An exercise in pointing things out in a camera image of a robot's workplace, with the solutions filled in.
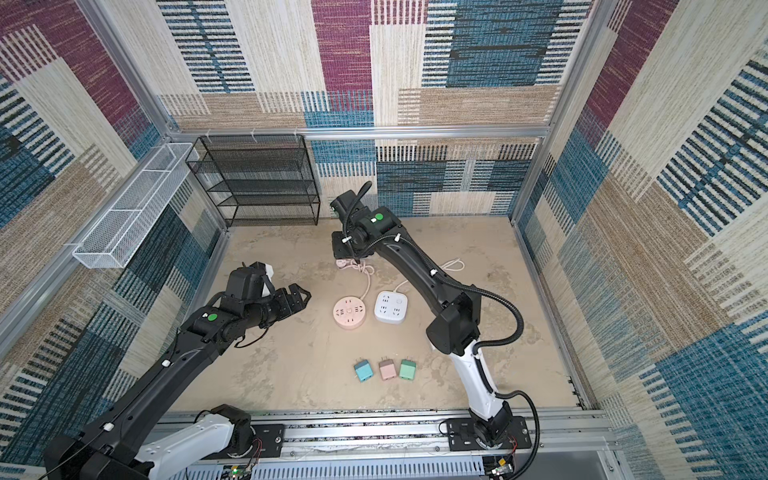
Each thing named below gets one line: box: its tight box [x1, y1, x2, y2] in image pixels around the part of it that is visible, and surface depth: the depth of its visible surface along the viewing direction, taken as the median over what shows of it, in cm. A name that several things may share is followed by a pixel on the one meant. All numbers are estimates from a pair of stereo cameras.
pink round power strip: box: [333, 295, 366, 330], surface depth 94 cm
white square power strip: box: [374, 290, 408, 325], surface depth 96 cm
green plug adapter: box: [399, 358, 417, 381], surface depth 84 cm
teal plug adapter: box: [354, 359, 374, 382], surface depth 85 cm
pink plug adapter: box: [379, 359, 397, 381], surface depth 85 cm
